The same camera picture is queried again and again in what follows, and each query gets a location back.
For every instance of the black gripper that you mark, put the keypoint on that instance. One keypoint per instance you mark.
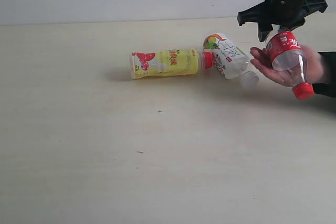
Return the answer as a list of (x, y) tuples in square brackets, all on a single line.
[(288, 14)]

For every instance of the clear cola bottle red label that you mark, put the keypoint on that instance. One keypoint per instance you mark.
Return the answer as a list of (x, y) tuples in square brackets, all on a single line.
[(289, 61)]

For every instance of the white label bottle white cap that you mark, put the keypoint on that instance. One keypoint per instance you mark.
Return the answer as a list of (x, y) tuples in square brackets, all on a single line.
[(230, 60)]

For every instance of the yellow drink bottle red cap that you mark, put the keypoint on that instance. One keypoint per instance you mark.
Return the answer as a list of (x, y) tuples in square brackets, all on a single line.
[(169, 63)]

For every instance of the dark sleeve forearm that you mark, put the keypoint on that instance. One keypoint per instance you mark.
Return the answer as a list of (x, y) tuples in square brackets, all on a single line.
[(326, 86)]

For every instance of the open human hand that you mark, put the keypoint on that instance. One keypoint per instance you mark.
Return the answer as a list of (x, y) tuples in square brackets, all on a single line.
[(261, 62)]

